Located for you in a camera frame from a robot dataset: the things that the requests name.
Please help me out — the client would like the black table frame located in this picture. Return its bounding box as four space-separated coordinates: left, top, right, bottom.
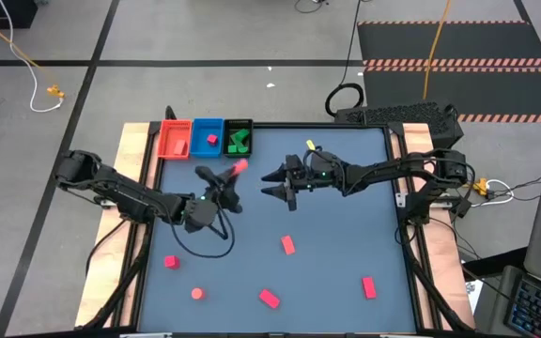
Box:
119 121 429 337

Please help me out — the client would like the wooden side board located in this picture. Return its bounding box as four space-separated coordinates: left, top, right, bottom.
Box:
401 122 477 330
73 122 152 329

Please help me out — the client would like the blue plastic basket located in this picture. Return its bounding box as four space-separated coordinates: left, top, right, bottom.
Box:
189 117 225 160

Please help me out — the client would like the black plastic basket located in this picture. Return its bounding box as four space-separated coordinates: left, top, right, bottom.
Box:
222 118 255 159

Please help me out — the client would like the black frame strut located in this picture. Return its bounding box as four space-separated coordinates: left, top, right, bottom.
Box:
80 220 155 330
399 220 476 332

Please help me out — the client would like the black coiled floor cable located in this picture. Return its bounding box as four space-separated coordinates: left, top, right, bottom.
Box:
324 0 366 118

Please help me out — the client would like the black cabinet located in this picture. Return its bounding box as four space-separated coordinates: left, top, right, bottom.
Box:
0 0 40 32

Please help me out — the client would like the black perforated computer case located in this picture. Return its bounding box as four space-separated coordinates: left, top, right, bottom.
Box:
333 100 465 149

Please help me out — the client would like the black hazard-striped floor mat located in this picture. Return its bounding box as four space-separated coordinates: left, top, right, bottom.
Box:
357 19 541 124

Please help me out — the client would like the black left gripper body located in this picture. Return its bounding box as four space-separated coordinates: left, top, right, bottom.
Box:
183 181 239 235

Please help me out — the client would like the white looped cable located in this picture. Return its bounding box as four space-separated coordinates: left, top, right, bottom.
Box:
470 177 516 208

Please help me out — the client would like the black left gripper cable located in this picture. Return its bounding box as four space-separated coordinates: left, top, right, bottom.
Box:
169 206 238 260

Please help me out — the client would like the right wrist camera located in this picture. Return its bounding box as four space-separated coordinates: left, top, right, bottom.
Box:
303 150 340 173

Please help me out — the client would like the yellow cable with plug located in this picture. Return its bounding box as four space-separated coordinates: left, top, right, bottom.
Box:
0 4 67 100

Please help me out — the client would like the yellow hanging cable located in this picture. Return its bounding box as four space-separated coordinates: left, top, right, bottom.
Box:
422 0 453 100

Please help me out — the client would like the orange plastic basket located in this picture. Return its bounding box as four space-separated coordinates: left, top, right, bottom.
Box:
156 118 193 161

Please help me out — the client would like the white floor cable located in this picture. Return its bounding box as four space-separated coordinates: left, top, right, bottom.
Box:
0 0 64 114

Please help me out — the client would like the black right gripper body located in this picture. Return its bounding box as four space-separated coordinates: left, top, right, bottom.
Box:
285 154 347 212

